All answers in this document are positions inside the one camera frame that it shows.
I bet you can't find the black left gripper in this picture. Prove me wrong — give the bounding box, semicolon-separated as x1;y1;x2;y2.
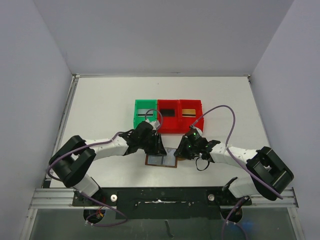
138;132;166;156

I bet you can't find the brown leather card holder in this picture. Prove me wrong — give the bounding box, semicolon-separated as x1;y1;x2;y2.
145;147;185;168

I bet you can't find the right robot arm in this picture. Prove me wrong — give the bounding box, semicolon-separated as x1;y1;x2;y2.
174;127;294;205

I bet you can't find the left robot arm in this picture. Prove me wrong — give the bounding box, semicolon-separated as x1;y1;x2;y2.
47;119;167;206

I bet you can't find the black card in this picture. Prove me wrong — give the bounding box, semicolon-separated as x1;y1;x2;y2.
159;108;176;117

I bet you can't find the red bin middle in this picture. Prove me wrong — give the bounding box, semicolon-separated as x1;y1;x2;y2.
157;99;180;134

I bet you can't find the red bin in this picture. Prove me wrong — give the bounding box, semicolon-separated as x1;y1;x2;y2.
179;99;203;134
157;99;180;134

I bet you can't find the red bin right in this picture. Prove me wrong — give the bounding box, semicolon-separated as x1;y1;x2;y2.
179;99;203;134

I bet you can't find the green bin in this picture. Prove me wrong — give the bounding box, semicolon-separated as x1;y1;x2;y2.
133;99;158;129

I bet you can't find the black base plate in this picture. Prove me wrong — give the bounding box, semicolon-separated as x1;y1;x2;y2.
72;186;239;220

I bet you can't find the aluminium left rail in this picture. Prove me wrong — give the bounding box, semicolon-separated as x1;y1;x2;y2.
44;73;81;180

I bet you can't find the aluminium rail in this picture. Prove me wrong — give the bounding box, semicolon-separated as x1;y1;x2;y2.
29;188;74;209
44;73;81;180

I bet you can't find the aluminium front rail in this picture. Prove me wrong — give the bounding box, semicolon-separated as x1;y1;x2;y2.
29;188;74;209

